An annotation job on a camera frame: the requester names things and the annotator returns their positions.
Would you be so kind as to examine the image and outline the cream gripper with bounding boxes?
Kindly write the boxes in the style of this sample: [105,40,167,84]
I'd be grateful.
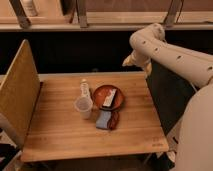
[122,50,152,76]

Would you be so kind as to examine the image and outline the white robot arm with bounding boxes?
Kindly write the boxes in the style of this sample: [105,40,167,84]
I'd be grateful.
[123,23,213,171]

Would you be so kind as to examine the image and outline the dark right side panel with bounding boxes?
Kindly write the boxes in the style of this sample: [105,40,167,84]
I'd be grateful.
[146,61,195,134]

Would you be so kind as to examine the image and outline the orange round plate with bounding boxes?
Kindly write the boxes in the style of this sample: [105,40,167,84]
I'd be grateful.
[93,85,125,111]

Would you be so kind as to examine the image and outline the small clear plastic bottle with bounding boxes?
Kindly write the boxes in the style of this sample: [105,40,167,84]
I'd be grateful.
[80,79,90,97]

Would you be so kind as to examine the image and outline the blue sponge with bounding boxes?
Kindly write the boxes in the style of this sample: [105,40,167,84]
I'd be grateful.
[96,111,111,129]

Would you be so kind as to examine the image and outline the brown chocolate bar wrapper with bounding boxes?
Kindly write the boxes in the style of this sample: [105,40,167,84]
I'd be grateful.
[108,112,119,130]

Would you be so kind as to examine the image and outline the white bottle on shelf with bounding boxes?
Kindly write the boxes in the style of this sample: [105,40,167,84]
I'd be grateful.
[22,0,38,17]

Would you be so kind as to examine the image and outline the wooden shelf frame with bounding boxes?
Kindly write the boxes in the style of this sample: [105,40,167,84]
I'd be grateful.
[0,0,213,31]

